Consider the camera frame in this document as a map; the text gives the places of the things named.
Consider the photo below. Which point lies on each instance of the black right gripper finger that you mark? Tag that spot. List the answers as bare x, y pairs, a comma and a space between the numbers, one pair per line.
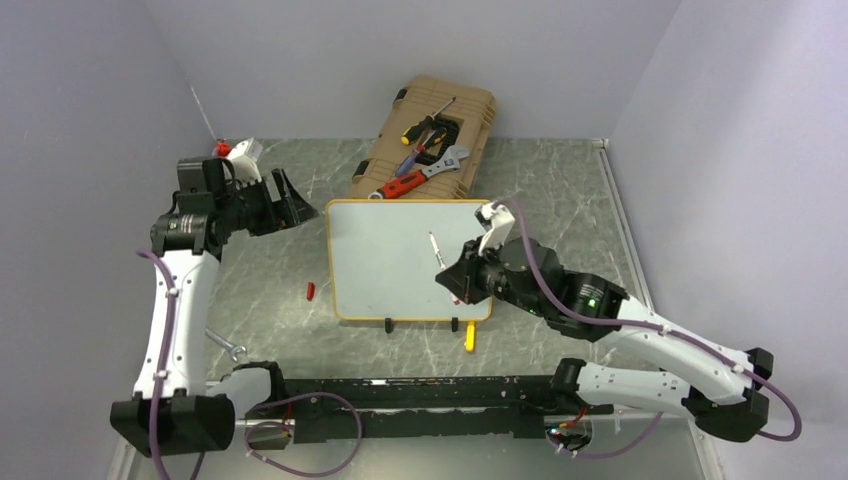
456, 279
471, 249

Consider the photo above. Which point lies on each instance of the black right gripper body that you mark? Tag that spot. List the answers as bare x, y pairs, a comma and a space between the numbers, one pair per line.
487, 278

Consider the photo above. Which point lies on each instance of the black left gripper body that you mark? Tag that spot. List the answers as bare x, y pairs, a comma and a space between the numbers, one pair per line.
256, 213

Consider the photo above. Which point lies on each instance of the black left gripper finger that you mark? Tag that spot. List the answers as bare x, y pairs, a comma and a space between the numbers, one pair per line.
294, 214
289, 198

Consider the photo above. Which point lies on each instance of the white red whiteboard marker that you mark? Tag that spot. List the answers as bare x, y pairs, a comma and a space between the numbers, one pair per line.
440, 261

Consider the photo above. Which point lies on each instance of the yellow framed whiteboard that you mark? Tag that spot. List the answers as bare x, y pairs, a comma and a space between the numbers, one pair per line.
383, 265

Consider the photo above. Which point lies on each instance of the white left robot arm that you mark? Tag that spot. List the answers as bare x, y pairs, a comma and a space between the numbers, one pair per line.
171, 410

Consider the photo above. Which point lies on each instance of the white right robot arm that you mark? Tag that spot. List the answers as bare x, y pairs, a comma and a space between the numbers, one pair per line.
694, 381

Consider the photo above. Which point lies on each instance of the yellow black screwdriver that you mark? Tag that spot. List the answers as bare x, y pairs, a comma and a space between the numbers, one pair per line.
414, 132

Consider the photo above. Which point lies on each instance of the tan plastic tool case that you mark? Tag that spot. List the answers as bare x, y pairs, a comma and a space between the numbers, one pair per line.
468, 121

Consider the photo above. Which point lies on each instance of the small silver wrench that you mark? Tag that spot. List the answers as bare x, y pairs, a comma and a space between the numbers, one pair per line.
234, 351

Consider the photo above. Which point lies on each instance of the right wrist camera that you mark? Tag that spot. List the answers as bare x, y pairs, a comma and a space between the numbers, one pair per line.
498, 221

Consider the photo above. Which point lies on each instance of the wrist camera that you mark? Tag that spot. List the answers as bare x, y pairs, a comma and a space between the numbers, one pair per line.
498, 221
243, 157

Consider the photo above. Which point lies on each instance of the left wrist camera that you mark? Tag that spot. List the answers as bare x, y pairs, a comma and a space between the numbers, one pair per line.
243, 157

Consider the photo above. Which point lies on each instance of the red handled adjustable wrench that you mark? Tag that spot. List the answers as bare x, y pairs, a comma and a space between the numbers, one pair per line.
450, 161

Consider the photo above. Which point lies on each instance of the blue handled screwdriver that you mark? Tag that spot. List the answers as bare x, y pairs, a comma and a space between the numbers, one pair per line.
434, 138

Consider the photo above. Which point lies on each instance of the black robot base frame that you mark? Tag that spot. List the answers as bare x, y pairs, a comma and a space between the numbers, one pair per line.
521, 406

